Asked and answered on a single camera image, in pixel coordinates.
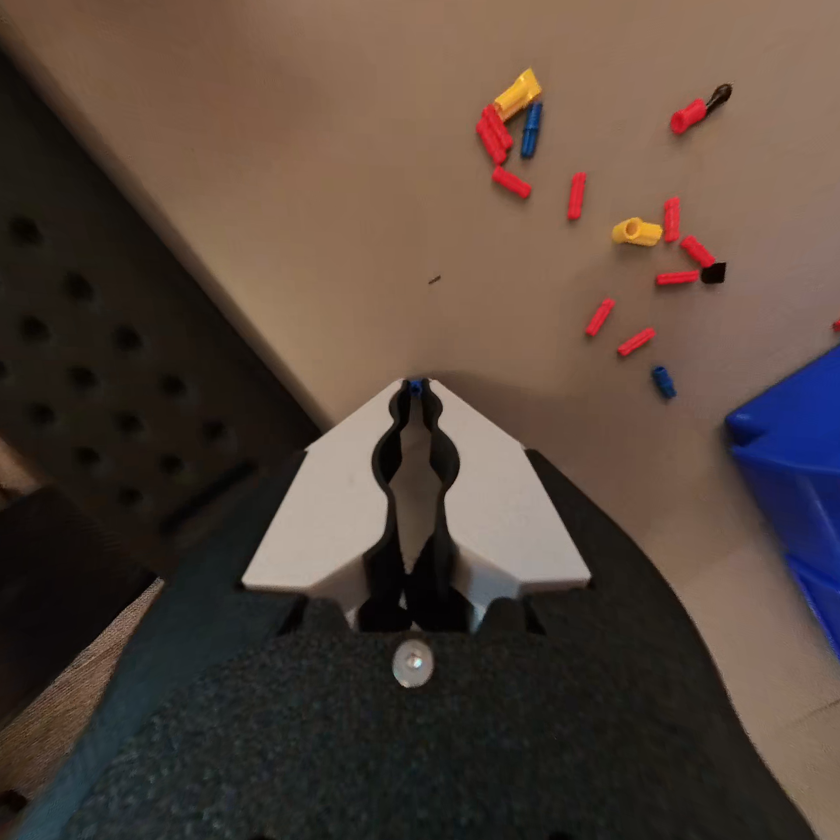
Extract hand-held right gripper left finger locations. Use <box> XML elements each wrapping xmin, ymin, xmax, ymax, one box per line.
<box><xmin>241</xmin><ymin>378</ymin><xmax>413</xmax><ymax>598</ymax></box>

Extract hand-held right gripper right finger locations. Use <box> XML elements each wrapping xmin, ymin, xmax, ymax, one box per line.
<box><xmin>420</xmin><ymin>378</ymin><xmax>593</xmax><ymax>602</ymax></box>

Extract blue plastic bin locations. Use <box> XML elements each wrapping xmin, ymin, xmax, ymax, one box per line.
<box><xmin>725</xmin><ymin>344</ymin><xmax>840</xmax><ymax>660</ymax></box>

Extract black mat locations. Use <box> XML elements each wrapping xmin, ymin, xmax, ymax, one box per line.
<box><xmin>0</xmin><ymin>39</ymin><xmax>322</xmax><ymax>592</ymax></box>

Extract scattered lego pins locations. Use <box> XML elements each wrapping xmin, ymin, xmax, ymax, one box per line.
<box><xmin>476</xmin><ymin>69</ymin><xmax>840</xmax><ymax>401</ymax></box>

